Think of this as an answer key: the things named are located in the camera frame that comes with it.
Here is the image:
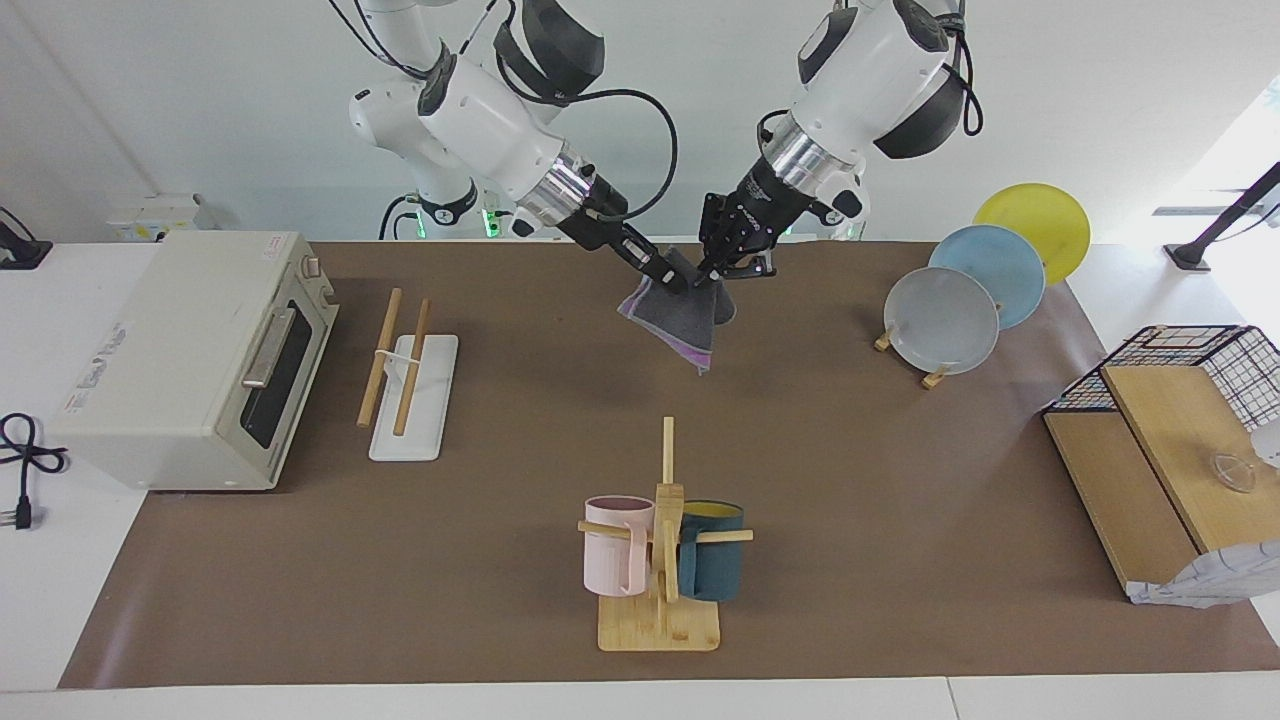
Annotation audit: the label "black wire basket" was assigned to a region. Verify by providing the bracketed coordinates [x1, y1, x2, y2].
[1042, 325, 1280, 431]

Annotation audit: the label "wooden mug tree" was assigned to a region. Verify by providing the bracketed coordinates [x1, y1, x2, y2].
[577, 417, 754, 653]

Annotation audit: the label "yellow plate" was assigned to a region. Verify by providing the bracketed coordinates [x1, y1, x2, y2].
[973, 182, 1092, 286]

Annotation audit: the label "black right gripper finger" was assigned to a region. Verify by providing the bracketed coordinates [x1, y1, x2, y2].
[645, 250, 691, 294]

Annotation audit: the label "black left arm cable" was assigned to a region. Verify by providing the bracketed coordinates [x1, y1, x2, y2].
[940, 0, 986, 136]

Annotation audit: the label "grey plate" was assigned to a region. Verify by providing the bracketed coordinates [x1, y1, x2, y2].
[884, 266, 1001, 376]

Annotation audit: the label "light blue plate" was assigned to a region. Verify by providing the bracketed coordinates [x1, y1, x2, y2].
[928, 224, 1047, 332]

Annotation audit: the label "wooden plate rack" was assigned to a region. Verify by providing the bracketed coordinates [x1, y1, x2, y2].
[873, 328, 951, 390]

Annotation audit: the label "clear glass lid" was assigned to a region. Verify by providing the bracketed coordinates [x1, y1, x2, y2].
[1205, 450, 1258, 493]

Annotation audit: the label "wooden shelf box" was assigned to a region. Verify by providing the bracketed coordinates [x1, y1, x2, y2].
[1042, 365, 1280, 601]

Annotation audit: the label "dark blue mug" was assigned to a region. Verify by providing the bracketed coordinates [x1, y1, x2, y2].
[677, 500, 746, 602]

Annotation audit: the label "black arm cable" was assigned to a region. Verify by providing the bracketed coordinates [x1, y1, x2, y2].
[940, 0, 986, 136]
[545, 88, 679, 221]

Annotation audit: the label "black power cable with plug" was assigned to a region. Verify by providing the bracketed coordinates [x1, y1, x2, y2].
[0, 413, 69, 531]

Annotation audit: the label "beige toaster oven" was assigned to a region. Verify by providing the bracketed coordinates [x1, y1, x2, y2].
[45, 232, 341, 493]

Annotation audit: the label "brown table mat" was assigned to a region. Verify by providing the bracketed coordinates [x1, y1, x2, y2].
[57, 240, 1280, 691]

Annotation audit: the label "white patterned paper sheet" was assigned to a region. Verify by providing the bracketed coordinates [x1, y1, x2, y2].
[1125, 540, 1280, 608]

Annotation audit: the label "white power strip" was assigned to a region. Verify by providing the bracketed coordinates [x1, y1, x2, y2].
[107, 195, 206, 244]

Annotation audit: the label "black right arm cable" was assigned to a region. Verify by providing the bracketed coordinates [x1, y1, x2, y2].
[545, 88, 679, 221]

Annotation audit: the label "purple and grey towel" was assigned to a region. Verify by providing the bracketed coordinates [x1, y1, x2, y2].
[617, 247, 738, 377]

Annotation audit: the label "black clamp mount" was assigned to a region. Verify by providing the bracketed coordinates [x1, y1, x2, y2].
[0, 207, 53, 271]

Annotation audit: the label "black stand leg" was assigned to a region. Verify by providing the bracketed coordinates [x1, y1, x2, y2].
[1165, 160, 1280, 271]

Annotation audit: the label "pink mug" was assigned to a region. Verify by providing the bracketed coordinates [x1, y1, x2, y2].
[584, 496, 656, 598]

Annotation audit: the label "white towel rack wooden rods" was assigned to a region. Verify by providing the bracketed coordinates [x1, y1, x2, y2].
[357, 288, 460, 463]

